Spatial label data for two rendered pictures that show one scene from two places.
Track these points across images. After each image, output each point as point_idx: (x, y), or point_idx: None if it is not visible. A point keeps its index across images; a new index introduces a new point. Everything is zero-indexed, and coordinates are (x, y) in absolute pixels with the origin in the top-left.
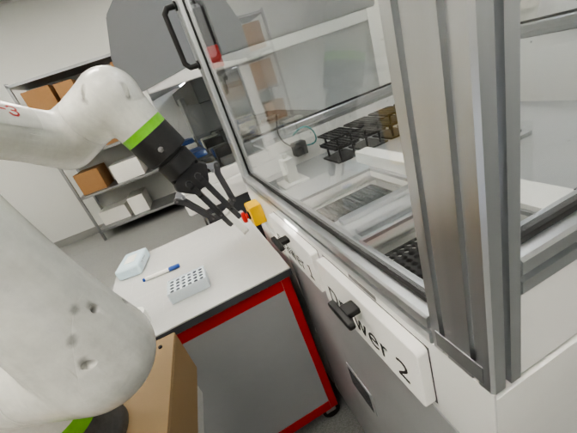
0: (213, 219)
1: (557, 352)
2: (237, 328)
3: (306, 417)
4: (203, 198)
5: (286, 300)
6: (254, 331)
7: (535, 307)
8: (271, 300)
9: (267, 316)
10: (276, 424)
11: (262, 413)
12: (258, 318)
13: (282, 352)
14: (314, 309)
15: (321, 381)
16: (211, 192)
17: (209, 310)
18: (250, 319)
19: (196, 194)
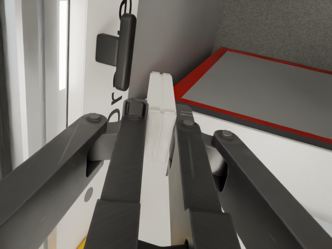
0: (228, 133)
1: None
2: (283, 117)
3: (258, 56)
4: (203, 198)
5: (189, 93)
6: (260, 103)
7: None
8: (208, 103)
9: (230, 100)
10: (292, 68)
11: (302, 76)
12: (243, 105)
13: (241, 80)
14: (169, 58)
15: (221, 56)
16: (134, 190)
17: (319, 146)
18: (256, 111)
19: (233, 235)
